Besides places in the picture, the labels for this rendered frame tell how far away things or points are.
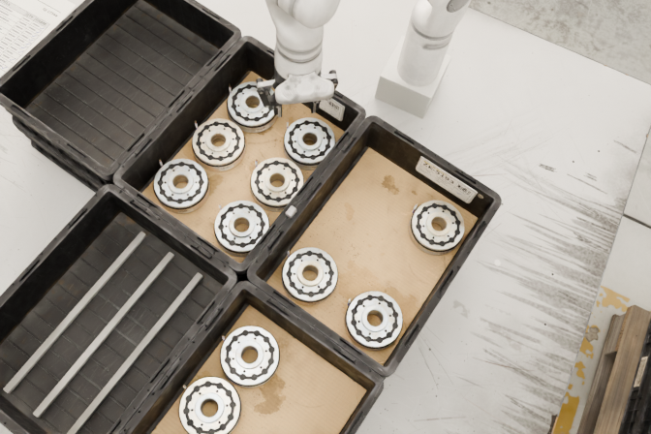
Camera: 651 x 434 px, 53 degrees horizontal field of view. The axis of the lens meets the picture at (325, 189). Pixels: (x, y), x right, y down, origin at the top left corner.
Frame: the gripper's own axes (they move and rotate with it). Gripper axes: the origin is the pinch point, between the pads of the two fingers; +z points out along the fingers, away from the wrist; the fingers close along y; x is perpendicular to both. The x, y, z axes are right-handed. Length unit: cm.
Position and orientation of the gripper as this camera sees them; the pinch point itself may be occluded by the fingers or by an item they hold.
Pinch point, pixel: (295, 107)
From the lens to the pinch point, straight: 118.4
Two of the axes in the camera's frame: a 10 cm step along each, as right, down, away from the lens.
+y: -9.8, 1.4, -1.3
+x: 1.7, 9.1, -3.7
